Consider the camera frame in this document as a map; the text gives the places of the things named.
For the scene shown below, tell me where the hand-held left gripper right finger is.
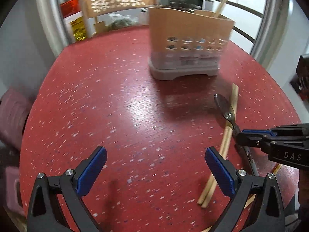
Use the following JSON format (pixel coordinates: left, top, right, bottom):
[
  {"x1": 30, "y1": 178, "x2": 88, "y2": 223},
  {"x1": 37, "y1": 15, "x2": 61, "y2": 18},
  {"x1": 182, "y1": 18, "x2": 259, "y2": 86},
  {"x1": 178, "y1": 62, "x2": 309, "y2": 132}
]
[{"x1": 205, "y1": 147, "x2": 286, "y2": 232}]

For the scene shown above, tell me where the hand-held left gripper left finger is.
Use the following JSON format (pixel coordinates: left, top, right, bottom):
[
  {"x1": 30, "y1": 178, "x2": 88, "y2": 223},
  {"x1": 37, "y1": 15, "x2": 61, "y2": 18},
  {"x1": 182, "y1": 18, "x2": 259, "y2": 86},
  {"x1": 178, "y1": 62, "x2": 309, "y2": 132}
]
[{"x1": 27, "y1": 146, "x2": 107, "y2": 232}]

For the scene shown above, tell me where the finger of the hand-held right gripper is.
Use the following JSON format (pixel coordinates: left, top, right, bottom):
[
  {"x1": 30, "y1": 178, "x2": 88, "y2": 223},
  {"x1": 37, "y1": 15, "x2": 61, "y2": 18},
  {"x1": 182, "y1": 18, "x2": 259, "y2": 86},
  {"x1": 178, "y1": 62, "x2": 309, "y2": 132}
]
[
  {"x1": 235, "y1": 132, "x2": 271, "y2": 150},
  {"x1": 241, "y1": 124, "x2": 309, "y2": 136}
]

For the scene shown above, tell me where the black handled metal spoon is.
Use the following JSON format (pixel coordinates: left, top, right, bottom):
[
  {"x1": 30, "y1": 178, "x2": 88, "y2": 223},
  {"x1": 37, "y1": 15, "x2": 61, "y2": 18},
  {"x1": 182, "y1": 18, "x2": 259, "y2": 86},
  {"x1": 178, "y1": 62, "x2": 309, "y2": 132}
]
[{"x1": 214, "y1": 93, "x2": 259, "y2": 177}]

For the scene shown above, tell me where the beige plastic utensil holder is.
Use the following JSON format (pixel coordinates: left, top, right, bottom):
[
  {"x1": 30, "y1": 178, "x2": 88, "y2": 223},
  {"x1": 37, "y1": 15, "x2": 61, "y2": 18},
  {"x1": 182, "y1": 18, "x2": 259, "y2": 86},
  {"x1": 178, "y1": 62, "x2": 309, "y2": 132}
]
[{"x1": 147, "y1": 5, "x2": 236, "y2": 81}]

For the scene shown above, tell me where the patterned tip wooden chopstick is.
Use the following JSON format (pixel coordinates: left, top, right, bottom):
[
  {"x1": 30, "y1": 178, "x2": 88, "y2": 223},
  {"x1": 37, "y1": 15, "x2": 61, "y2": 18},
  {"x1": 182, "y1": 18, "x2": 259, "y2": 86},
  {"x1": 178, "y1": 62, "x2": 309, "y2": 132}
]
[{"x1": 213, "y1": 0, "x2": 229, "y2": 18}]

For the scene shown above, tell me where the person's right forearm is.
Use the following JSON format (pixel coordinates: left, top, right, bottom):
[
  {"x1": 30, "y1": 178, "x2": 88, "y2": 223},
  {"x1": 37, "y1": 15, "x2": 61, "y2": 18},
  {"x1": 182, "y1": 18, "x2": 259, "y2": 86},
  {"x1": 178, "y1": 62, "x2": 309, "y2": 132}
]
[{"x1": 298, "y1": 169, "x2": 309, "y2": 213}]

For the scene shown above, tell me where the dark blurred object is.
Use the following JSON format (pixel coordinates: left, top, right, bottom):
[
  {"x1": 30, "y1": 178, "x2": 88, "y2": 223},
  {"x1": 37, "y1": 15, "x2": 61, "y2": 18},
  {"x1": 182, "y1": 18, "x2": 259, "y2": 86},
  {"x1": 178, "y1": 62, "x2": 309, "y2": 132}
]
[{"x1": 290, "y1": 55, "x2": 309, "y2": 99}]

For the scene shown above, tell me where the pink plastic stool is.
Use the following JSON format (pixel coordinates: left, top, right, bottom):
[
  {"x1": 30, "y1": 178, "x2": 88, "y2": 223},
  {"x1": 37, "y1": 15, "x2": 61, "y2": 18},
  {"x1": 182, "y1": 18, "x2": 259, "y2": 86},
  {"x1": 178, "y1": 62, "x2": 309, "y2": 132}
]
[{"x1": 5, "y1": 167, "x2": 25, "y2": 209}]

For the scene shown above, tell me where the stack of pink plastic stools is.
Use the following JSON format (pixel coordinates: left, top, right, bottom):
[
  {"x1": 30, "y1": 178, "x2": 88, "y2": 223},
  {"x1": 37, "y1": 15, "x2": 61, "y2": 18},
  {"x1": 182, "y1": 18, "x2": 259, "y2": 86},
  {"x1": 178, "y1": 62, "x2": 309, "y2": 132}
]
[{"x1": 0, "y1": 88, "x2": 32, "y2": 148}]

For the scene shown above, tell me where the small cardboard box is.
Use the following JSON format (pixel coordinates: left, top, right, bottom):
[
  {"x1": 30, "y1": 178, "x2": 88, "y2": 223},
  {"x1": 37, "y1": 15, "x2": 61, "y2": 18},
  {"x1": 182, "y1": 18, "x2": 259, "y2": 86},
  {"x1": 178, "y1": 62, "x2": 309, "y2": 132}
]
[{"x1": 94, "y1": 20, "x2": 107, "y2": 33}]

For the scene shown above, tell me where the plastic bag of vegetables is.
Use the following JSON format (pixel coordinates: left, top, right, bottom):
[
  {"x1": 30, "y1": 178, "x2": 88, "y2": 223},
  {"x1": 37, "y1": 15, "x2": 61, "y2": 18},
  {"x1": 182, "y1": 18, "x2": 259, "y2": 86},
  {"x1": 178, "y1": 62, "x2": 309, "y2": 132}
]
[{"x1": 107, "y1": 13, "x2": 136, "y2": 31}]

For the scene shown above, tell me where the red plastic basket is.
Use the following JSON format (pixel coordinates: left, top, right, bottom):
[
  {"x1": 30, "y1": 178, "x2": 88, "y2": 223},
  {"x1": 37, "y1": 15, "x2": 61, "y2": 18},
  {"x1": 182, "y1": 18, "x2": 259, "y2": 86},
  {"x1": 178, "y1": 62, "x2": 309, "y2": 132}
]
[{"x1": 60, "y1": 0, "x2": 80, "y2": 18}]

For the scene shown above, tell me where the beige flower cutout storage rack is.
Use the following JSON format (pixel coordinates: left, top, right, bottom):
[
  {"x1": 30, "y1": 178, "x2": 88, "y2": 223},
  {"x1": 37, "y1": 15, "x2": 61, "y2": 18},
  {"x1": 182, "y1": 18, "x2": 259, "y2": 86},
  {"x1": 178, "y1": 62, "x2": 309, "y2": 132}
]
[{"x1": 78, "y1": 0, "x2": 161, "y2": 39}]

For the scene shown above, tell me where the metal sliding door frame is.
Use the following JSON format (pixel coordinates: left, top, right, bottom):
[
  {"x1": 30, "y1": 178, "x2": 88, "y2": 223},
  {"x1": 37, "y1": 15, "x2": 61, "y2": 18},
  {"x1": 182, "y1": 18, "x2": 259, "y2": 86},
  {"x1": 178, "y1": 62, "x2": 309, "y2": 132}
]
[{"x1": 35, "y1": 0, "x2": 290, "y2": 64}]

